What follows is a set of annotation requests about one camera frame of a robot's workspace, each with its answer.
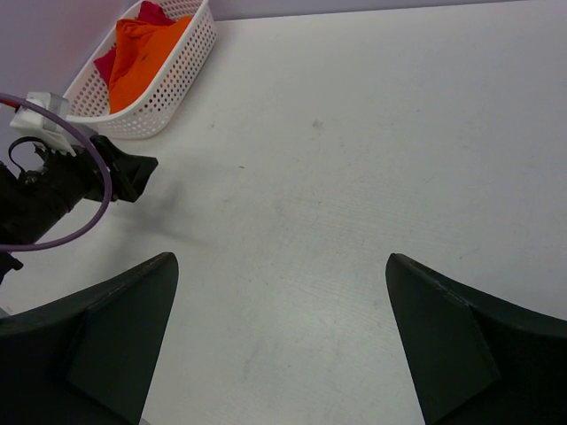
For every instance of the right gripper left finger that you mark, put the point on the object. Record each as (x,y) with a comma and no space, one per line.
(88,358)

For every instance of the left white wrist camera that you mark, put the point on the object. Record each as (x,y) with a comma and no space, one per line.
(30,123)

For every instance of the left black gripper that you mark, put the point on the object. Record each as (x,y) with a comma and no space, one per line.
(38,199)

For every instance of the white plastic basket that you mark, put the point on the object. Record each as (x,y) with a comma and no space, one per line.
(151,112)

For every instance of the orange t shirt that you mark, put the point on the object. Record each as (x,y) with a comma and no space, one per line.
(141,50)

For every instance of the magenta t shirt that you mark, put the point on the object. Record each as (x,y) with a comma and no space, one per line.
(149,13)

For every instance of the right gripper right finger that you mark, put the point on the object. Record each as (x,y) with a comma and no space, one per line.
(475,358)

